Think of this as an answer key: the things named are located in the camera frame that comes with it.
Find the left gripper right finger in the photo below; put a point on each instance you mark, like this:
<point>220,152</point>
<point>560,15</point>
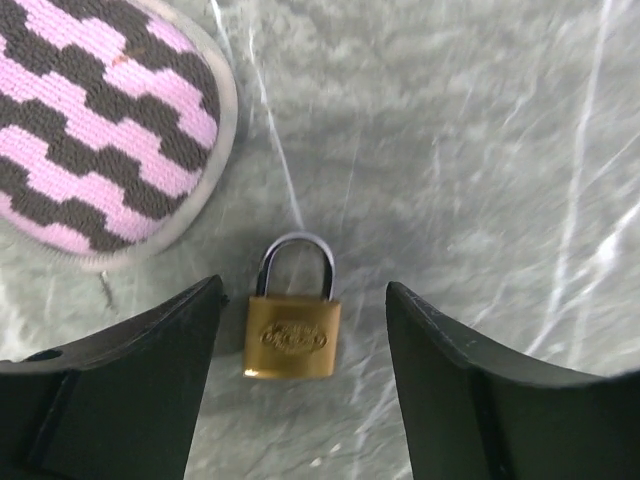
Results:
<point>475,409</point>

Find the small brass padlock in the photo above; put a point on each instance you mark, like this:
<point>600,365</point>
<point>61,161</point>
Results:
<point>288,336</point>

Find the pink wavy sponge pad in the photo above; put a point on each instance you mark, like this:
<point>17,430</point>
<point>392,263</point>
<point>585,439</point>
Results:
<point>117,121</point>

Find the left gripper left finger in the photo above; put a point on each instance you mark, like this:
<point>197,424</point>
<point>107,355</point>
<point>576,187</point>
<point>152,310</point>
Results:
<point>121,403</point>

